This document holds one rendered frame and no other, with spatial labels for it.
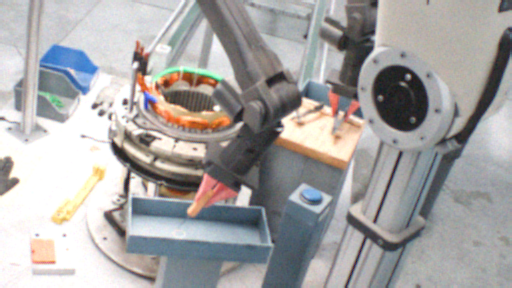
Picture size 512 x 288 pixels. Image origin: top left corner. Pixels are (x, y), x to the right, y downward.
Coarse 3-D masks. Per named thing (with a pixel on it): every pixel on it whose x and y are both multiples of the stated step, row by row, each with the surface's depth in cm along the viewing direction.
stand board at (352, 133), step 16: (288, 128) 162; (304, 128) 163; (320, 128) 164; (352, 128) 167; (288, 144) 158; (304, 144) 157; (320, 144) 158; (336, 144) 159; (352, 144) 161; (320, 160) 157; (336, 160) 155
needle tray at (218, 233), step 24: (144, 216) 134; (168, 216) 135; (216, 216) 136; (240, 216) 136; (264, 216) 133; (144, 240) 124; (168, 240) 124; (192, 240) 125; (216, 240) 125; (240, 240) 133; (264, 240) 131; (168, 264) 129; (192, 264) 129; (216, 264) 130
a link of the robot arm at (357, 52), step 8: (344, 32) 155; (344, 40) 156; (352, 40) 153; (368, 40) 153; (344, 48) 158; (352, 48) 153; (360, 48) 152; (368, 48) 152; (352, 56) 154; (360, 56) 153; (368, 56) 153; (360, 64) 154
